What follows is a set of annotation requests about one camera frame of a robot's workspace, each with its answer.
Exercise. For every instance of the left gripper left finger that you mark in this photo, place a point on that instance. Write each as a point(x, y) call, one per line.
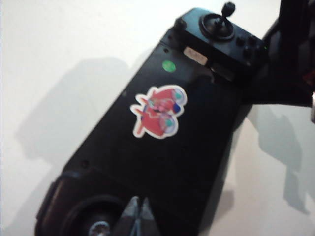
point(130, 218)

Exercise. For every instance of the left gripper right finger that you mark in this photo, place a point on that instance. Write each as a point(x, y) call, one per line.
point(147, 218)

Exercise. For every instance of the black handheld remote control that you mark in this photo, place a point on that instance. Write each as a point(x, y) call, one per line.
point(172, 152)

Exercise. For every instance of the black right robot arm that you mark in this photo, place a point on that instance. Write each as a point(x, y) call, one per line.
point(295, 24)

